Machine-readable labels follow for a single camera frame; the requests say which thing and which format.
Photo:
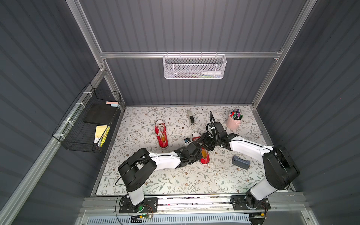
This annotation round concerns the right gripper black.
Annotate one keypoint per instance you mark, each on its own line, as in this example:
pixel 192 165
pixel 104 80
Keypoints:
pixel 206 139

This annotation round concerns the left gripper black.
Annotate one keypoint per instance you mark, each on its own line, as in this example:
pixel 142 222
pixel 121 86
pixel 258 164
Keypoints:
pixel 197 149

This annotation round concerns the red canvas sneaker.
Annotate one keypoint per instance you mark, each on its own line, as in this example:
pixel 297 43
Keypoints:
pixel 204 158
pixel 161 133

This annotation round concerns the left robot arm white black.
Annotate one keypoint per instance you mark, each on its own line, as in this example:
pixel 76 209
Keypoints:
pixel 136 170

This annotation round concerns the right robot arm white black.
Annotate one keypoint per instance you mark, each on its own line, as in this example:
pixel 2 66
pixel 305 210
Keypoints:
pixel 280 169

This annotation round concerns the pink pen cup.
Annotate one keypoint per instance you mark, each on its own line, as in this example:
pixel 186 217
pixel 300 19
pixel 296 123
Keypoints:
pixel 232 124

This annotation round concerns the grey rectangular box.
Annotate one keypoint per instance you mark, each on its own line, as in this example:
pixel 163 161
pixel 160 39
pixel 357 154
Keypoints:
pixel 241 163

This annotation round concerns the white marker in basket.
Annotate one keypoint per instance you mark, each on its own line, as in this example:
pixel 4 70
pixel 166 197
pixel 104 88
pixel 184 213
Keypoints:
pixel 198 74

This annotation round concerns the yellow notepad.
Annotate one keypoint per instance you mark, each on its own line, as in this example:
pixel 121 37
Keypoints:
pixel 101 134

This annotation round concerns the pink sticky notes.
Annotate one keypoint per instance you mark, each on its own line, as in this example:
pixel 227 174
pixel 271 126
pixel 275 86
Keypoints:
pixel 112 104

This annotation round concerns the black notebook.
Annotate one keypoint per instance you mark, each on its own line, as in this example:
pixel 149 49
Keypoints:
pixel 100 114

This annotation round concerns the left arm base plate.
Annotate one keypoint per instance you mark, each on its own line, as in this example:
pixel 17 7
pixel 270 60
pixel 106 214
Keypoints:
pixel 148 205

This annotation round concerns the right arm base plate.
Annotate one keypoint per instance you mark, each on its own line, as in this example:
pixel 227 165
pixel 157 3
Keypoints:
pixel 245 202

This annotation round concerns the white wire mesh basket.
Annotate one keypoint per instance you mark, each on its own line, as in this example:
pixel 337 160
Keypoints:
pixel 173 63

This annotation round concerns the black wire wall basket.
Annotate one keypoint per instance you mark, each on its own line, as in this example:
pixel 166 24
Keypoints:
pixel 76 135

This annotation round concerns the aluminium mounting rail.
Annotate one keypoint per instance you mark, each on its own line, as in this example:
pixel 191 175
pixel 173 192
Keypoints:
pixel 279 201

